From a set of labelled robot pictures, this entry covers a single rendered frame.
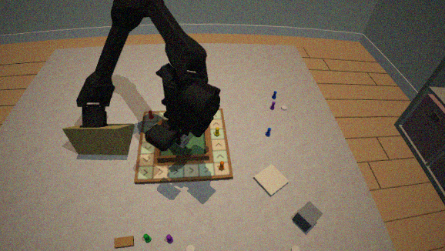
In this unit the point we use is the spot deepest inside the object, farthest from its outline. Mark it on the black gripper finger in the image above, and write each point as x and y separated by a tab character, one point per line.
177	139
185	131

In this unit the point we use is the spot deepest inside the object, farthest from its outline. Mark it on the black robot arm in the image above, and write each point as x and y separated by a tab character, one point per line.
190	89

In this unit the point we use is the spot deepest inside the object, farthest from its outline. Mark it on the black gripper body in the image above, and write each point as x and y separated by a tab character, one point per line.
163	138

